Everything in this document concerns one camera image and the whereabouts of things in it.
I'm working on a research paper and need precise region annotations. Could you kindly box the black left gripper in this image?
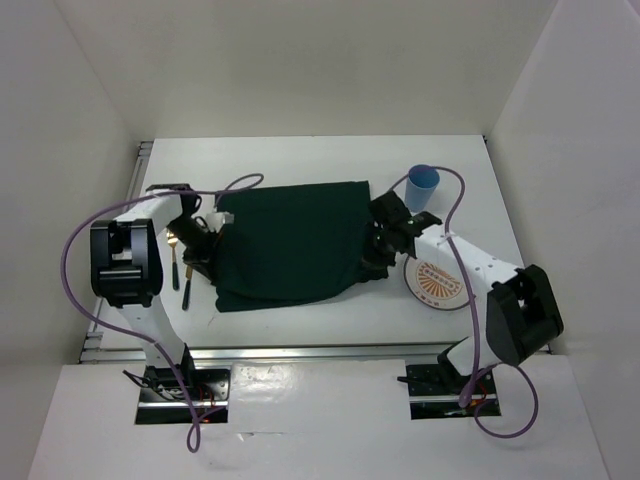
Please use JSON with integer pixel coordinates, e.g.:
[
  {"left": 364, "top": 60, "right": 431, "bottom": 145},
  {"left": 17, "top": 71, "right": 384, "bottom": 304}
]
[{"left": 164, "top": 216, "right": 222, "bottom": 283}]

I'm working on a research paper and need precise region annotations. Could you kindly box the dark green cloth placemat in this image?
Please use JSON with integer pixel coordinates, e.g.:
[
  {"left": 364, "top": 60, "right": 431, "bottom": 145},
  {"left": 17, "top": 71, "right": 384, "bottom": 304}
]
[{"left": 214, "top": 181, "right": 389, "bottom": 313}]

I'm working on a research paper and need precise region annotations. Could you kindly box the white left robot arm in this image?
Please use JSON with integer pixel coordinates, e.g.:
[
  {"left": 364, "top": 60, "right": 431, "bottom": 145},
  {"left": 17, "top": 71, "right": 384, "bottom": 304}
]
[{"left": 90, "top": 184, "right": 234, "bottom": 399}]

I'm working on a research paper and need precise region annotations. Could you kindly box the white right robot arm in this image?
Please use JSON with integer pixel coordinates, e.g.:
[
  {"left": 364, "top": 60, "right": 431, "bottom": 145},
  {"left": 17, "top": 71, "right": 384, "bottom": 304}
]
[{"left": 363, "top": 191, "right": 564, "bottom": 392}]

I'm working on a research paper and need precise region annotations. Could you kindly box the blue plastic cup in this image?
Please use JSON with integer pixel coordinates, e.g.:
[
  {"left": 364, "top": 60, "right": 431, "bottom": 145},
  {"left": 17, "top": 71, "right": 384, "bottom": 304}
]
[{"left": 404, "top": 164, "right": 440, "bottom": 212}]

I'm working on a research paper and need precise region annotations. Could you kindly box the white plate orange sunburst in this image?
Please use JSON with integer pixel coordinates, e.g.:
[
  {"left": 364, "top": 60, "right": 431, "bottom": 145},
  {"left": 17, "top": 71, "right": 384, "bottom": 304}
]
[{"left": 403, "top": 257, "right": 470, "bottom": 312}]

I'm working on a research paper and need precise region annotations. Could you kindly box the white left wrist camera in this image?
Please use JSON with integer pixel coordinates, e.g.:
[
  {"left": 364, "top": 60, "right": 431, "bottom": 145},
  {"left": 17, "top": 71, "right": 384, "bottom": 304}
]
[{"left": 204, "top": 211, "right": 235, "bottom": 233}]

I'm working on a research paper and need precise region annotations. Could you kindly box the gold fork dark handle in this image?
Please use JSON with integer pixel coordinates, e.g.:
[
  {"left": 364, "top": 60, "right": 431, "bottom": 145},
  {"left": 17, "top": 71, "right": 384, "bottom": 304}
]
[{"left": 167, "top": 231, "right": 180, "bottom": 291}]

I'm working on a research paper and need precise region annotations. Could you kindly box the gold knife dark handle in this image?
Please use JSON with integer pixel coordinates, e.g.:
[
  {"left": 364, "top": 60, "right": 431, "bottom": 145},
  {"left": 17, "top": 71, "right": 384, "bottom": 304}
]
[{"left": 181, "top": 265, "right": 193, "bottom": 311}]

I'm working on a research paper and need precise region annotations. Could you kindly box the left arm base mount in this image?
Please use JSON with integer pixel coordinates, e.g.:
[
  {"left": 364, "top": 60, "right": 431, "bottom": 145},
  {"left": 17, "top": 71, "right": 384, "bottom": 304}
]
[{"left": 122, "top": 357, "right": 235, "bottom": 426}]

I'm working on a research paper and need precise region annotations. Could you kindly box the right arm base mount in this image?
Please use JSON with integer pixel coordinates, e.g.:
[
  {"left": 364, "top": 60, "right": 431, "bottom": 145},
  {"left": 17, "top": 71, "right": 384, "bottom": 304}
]
[{"left": 397, "top": 364, "right": 501, "bottom": 420}]

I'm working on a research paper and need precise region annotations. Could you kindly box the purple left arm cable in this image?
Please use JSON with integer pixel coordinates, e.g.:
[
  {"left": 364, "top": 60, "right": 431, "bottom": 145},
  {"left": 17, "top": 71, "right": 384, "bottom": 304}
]
[{"left": 60, "top": 173, "right": 265, "bottom": 454}]

